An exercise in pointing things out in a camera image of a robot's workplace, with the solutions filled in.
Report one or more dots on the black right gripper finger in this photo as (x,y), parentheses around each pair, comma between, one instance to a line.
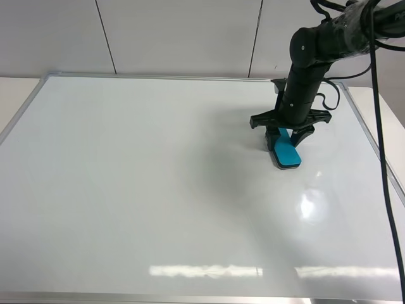
(298,135)
(272,135)

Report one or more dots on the white whiteboard with aluminium frame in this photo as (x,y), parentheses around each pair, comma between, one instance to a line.
(158,190)

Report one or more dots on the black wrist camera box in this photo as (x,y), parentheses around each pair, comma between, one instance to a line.
(279,84)

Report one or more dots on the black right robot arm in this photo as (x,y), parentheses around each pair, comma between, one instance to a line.
(304,39)

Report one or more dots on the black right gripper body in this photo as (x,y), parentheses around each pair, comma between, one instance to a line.
(273,119)

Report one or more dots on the blue whiteboard eraser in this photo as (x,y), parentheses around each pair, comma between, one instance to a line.
(285,155)

